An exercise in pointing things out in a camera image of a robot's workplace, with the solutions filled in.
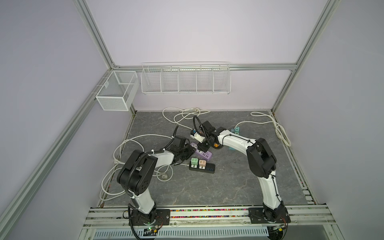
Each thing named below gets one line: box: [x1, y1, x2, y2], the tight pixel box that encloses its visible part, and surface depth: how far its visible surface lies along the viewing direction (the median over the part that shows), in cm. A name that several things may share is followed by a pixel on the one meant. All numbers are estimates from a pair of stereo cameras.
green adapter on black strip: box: [191, 157, 199, 168], surface depth 88 cm
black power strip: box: [189, 160, 216, 174], surface depth 89 cm
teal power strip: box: [231, 126, 240, 136], surface depth 103 cm
